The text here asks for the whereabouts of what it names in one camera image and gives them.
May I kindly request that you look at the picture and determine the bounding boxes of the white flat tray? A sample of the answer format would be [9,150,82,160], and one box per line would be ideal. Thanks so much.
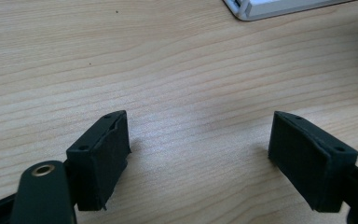
[222,0,355,22]

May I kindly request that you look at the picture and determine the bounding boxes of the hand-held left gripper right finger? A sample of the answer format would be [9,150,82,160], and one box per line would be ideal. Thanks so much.
[268,110,358,214]

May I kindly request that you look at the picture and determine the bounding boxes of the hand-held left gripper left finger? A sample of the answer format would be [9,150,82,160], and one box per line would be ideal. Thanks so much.
[65,109,132,212]

